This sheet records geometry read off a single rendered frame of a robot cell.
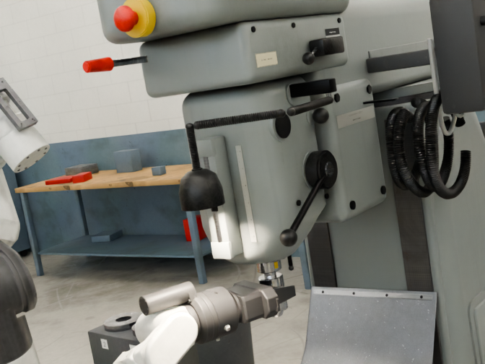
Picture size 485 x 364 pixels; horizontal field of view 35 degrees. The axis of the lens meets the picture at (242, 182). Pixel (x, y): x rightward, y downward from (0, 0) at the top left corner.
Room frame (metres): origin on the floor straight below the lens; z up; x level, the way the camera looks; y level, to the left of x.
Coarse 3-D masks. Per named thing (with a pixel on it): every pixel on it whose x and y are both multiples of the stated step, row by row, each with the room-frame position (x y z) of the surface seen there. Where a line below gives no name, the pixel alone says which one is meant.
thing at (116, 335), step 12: (132, 312) 1.70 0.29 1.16; (108, 324) 1.63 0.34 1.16; (120, 324) 1.62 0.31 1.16; (132, 324) 1.62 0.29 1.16; (96, 336) 1.63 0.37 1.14; (108, 336) 1.60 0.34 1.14; (120, 336) 1.58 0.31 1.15; (132, 336) 1.57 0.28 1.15; (96, 348) 1.64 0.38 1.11; (108, 348) 1.61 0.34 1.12; (120, 348) 1.58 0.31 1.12; (132, 348) 1.54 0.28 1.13; (192, 348) 1.58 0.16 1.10; (96, 360) 1.64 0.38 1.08; (108, 360) 1.61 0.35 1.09; (180, 360) 1.55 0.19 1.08; (192, 360) 1.57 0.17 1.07
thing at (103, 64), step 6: (90, 60) 1.27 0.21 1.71; (96, 60) 1.28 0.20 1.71; (102, 60) 1.29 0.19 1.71; (108, 60) 1.29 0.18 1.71; (114, 60) 1.31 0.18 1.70; (120, 60) 1.32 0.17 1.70; (126, 60) 1.33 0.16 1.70; (132, 60) 1.34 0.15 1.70; (138, 60) 1.35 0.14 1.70; (144, 60) 1.37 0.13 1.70; (84, 66) 1.27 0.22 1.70; (90, 66) 1.26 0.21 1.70; (96, 66) 1.27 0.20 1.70; (102, 66) 1.28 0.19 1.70; (108, 66) 1.29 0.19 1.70; (114, 66) 1.31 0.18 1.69; (90, 72) 1.27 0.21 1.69
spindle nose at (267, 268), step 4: (280, 260) 1.41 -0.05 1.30; (256, 264) 1.40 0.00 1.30; (260, 264) 1.40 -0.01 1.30; (264, 264) 1.39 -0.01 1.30; (268, 264) 1.39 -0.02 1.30; (272, 264) 1.39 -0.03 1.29; (280, 264) 1.40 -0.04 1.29; (256, 268) 1.41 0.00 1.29; (260, 268) 1.40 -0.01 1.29; (264, 268) 1.39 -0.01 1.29; (268, 268) 1.39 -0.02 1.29; (272, 268) 1.39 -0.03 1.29; (276, 268) 1.39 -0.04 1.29; (280, 268) 1.40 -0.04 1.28; (260, 272) 1.40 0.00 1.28; (264, 272) 1.39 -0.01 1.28; (268, 272) 1.39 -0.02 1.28
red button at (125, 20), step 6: (120, 6) 1.20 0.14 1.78; (126, 6) 1.20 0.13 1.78; (114, 12) 1.21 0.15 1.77; (120, 12) 1.20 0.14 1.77; (126, 12) 1.19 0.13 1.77; (132, 12) 1.20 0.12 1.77; (114, 18) 1.21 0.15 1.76; (120, 18) 1.20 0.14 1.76; (126, 18) 1.19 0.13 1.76; (132, 18) 1.19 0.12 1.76; (138, 18) 1.22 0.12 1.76; (120, 24) 1.20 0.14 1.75; (126, 24) 1.20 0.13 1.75; (132, 24) 1.20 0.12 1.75; (126, 30) 1.20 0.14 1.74
